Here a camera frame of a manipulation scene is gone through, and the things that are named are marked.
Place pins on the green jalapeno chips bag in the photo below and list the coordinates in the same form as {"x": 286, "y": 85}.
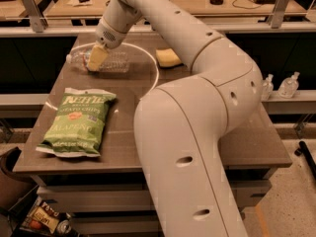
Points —
{"x": 78, "y": 126}

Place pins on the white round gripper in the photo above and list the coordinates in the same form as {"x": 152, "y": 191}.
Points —
{"x": 110, "y": 38}

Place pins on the upper grey drawer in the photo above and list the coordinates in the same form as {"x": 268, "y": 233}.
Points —
{"x": 103, "y": 198}

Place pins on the black pole on floor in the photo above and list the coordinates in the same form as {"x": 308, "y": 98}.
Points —
{"x": 303, "y": 150}

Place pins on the yellow sponge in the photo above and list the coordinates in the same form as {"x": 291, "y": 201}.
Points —
{"x": 167, "y": 58}

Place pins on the grey drawer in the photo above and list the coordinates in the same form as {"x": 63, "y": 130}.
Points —
{"x": 115, "y": 224}
{"x": 103, "y": 198}

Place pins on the left metal bracket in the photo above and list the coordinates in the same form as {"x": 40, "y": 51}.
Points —
{"x": 37, "y": 20}

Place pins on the right metal bracket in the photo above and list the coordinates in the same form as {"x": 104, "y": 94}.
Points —
{"x": 275, "y": 19}

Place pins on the clear sanitizer bottle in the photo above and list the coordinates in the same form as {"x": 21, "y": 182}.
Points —
{"x": 289, "y": 86}
{"x": 268, "y": 87}

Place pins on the snack box on floor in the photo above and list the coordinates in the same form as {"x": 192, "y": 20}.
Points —
{"x": 43, "y": 219}

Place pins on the lower grey drawer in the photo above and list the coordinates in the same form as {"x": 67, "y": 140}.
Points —
{"x": 115, "y": 224}

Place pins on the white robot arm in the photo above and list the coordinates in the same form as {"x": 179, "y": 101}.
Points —
{"x": 177, "y": 125}

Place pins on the clear plastic water bottle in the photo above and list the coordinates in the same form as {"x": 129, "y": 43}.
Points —
{"x": 116, "y": 62}

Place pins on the metal bracket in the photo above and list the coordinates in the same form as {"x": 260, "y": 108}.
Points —
{"x": 275, "y": 19}
{"x": 37, "y": 20}

